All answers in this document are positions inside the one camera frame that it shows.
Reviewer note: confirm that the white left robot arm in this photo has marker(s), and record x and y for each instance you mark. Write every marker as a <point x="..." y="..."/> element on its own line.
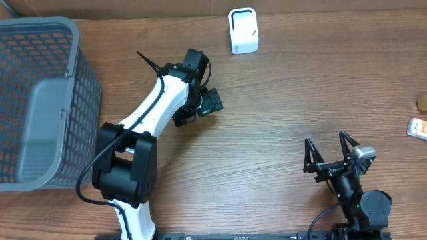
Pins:
<point x="125" y="169"/>

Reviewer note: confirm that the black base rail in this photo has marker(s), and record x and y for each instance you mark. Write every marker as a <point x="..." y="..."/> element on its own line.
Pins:
<point x="267" y="236"/>

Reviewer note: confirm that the white barcode scanner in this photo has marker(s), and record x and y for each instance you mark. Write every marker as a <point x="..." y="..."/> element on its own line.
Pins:
<point x="243" y="30"/>

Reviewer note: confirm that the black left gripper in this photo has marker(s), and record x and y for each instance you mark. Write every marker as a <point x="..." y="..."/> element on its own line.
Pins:
<point x="213" y="102"/>

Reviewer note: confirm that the gold tube cap at edge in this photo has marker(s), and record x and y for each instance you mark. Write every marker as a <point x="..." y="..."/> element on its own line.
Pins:
<point x="422" y="103"/>

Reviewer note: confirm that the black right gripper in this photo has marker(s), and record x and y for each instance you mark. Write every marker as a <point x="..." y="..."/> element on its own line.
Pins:
<point x="328" y="168"/>

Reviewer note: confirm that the grey plastic basket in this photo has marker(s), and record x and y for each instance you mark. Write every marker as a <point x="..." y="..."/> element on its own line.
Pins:
<point x="50" y="104"/>

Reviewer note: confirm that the Kleenex tissue pack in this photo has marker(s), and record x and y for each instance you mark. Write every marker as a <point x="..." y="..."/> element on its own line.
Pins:
<point x="417" y="128"/>

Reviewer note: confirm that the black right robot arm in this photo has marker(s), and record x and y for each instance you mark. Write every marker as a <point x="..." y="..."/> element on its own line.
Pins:
<point x="366" y="212"/>

